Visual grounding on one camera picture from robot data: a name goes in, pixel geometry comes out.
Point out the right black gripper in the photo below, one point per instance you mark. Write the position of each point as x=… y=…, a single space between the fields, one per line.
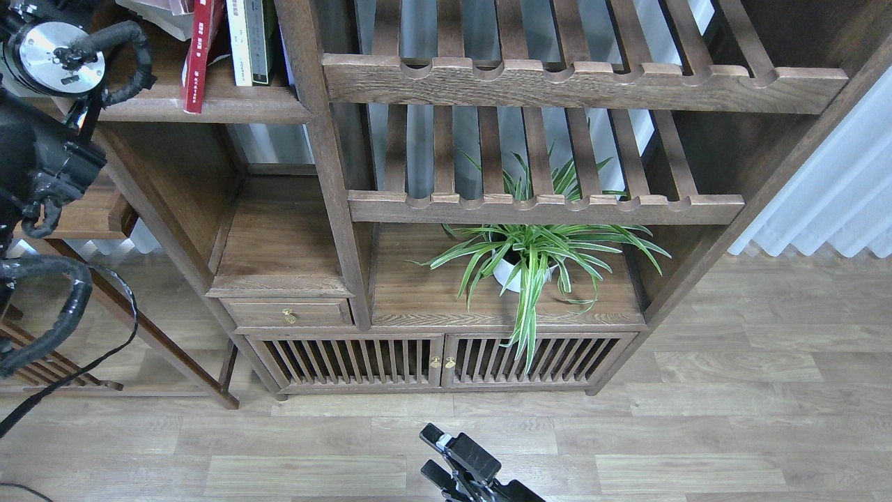
x=463 y=452

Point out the red cover book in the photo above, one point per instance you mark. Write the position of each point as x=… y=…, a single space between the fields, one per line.
x=206 y=20

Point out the yellow green cover book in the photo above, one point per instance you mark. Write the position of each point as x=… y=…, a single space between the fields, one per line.
x=180 y=27

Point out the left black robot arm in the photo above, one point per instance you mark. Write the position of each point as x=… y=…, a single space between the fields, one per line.
x=48 y=163

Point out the brass cabinet door knobs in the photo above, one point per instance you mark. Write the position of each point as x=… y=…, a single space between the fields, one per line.
x=436 y=362

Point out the green spider plant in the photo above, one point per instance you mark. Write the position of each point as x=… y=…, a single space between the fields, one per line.
x=533 y=252

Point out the brass drawer knob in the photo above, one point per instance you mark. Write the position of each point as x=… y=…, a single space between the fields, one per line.
x=288 y=317

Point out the dark wooden bookshelf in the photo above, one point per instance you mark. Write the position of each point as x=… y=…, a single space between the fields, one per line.
x=323 y=193

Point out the wooden side table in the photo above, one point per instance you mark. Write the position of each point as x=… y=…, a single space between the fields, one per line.
x=148 y=362

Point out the white curtain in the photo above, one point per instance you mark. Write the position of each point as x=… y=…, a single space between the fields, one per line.
x=841 y=196

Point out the dark green spine book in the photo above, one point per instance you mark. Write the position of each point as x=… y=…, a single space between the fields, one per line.
x=262 y=25

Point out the white spine book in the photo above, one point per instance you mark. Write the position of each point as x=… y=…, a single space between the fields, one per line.
x=239 y=42

